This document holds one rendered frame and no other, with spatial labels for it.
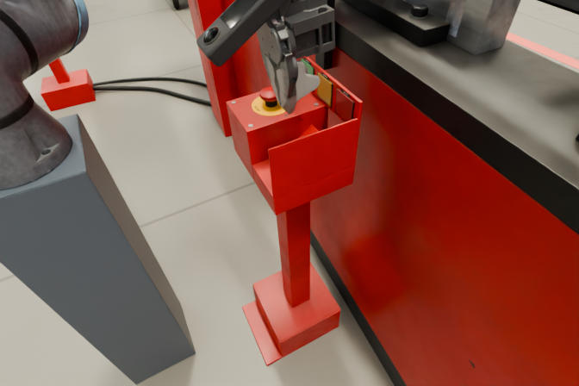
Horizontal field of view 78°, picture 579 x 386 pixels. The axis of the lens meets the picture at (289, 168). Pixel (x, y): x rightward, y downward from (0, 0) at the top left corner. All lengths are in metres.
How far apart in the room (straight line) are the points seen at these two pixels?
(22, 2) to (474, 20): 0.65
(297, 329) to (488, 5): 0.89
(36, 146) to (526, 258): 0.69
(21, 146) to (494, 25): 0.72
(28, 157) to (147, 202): 1.05
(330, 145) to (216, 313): 0.85
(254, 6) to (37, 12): 0.34
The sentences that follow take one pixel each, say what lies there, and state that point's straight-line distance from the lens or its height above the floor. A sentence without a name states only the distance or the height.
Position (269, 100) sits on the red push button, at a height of 0.80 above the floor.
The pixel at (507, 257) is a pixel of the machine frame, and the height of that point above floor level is 0.73.
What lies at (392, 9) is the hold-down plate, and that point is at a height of 0.90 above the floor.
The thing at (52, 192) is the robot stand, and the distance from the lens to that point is 0.65.
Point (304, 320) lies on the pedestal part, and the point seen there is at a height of 0.12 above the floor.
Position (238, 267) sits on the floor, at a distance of 1.35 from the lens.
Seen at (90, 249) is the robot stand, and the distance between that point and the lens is 0.75.
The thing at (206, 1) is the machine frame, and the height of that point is 0.67.
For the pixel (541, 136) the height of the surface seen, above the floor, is 0.88.
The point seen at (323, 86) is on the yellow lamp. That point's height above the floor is 0.82.
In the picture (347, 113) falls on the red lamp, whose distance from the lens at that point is 0.59.
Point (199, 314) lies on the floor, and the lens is 1.30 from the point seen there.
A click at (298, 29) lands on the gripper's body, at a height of 0.97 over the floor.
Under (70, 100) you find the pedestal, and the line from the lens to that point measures 2.48.
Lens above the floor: 1.14
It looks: 44 degrees down
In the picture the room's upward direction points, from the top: 3 degrees counter-clockwise
